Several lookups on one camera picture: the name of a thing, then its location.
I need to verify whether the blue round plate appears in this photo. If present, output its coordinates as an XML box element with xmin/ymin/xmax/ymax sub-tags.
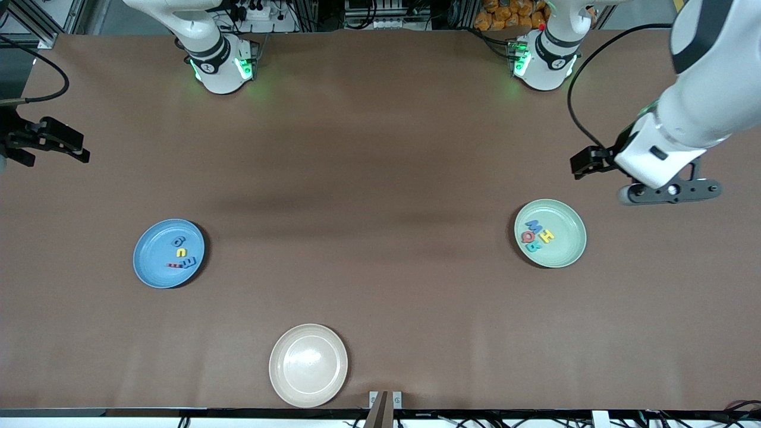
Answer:
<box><xmin>133</xmin><ymin>219</ymin><xmax>206</xmax><ymax>289</ymax></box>

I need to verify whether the brown table cover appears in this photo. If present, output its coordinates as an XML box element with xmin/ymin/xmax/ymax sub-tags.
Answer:
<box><xmin>0</xmin><ymin>29</ymin><xmax>761</xmax><ymax>411</ymax></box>

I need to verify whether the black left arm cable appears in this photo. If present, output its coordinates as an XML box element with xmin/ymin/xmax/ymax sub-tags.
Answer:
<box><xmin>567</xmin><ymin>23</ymin><xmax>675</xmax><ymax>152</ymax></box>

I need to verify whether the pile of orange packets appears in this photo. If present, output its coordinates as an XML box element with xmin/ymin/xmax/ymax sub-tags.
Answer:
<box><xmin>474</xmin><ymin>0</ymin><xmax>548</xmax><ymax>32</ymax></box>

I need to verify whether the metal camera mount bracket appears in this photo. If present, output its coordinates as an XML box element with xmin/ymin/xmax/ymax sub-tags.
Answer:
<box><xmin>364</xmin><ymin>391</ymin><xmax>403</xmax><ymax>428</ymax></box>

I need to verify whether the aluminium frame post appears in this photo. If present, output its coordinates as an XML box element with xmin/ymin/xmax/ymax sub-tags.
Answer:
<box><xmin>0</xmin><ymin>0</ymin><xmax>90</xmax><ymax>49</ymax></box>

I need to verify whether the white power strip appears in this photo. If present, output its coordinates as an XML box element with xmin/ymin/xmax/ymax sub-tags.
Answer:
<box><xmin>235</xmin><ymin>0</ymin><xmax>298</xmax><ymax>33</ymax></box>

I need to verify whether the beige round plate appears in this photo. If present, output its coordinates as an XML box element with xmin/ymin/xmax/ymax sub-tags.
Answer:
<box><xmin>269</xmin><ymin>323</ymin><xmax>349</xmax><ymax>408</ymax></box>

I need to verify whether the dark equipment cabinet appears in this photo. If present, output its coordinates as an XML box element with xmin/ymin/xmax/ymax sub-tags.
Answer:
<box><xmin>344</xmin><ymin>0</ymin><xmax>438</xmax><ymax>30</ymax></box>

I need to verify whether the black table edge rail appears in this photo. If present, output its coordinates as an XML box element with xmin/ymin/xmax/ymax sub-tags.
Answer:
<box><xmin>0</xmin><ymin>407</ymin><xmax>761</xmax><ymax>428</ymax></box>

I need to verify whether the green round plate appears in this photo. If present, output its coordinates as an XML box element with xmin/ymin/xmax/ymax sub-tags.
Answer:
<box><xmin>514</xmin><ymin>199</ymin><xmax>587</xmax><ymax>269</ymax></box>

